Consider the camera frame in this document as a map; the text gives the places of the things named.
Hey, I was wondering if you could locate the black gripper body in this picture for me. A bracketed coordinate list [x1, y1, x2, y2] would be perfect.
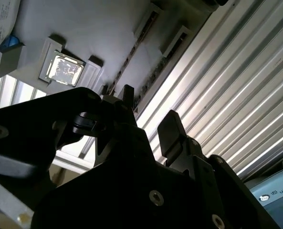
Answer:
[31, 152, 216, 229]

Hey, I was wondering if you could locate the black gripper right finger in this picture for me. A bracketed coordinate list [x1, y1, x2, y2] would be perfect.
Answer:
[157, 109, 281, 229]

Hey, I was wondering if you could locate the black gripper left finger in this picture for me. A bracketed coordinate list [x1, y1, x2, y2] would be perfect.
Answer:
[0, 84, 167, 210]

